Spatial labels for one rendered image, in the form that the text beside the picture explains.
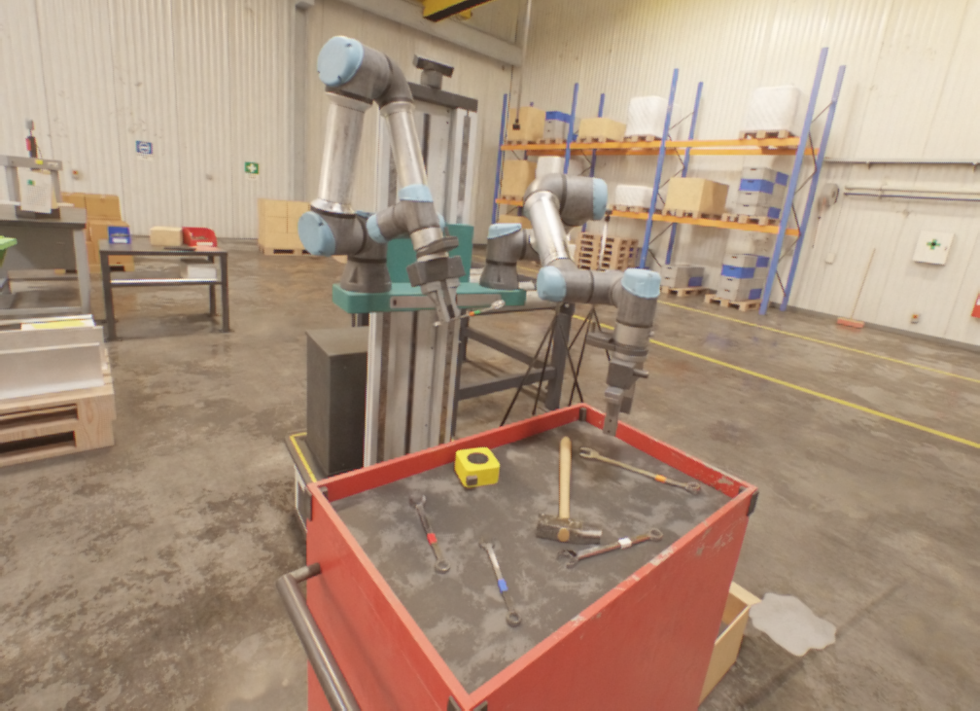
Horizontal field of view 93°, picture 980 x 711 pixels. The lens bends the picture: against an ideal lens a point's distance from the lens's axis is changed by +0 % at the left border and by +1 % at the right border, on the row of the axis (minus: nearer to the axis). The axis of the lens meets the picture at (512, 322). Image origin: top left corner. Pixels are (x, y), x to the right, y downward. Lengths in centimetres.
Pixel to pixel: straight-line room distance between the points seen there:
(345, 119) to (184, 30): 1188
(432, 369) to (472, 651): 133
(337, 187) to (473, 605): 101
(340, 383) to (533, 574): 127
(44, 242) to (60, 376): 329
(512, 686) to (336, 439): 147
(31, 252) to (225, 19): 811
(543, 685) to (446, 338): 134
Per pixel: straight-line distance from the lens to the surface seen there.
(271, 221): 1037
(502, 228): 167
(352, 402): 194
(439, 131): 178
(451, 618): 73
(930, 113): 1094
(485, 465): 96
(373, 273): 145
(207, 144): 1293
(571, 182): 133
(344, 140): 133
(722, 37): 1269
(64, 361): 330
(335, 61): 132
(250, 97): 1320
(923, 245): 1048
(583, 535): 86
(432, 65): 175
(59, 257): 649
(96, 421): 323
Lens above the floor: 144
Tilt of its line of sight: 14 degrees down
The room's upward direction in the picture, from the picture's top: 6 degrees clockwise
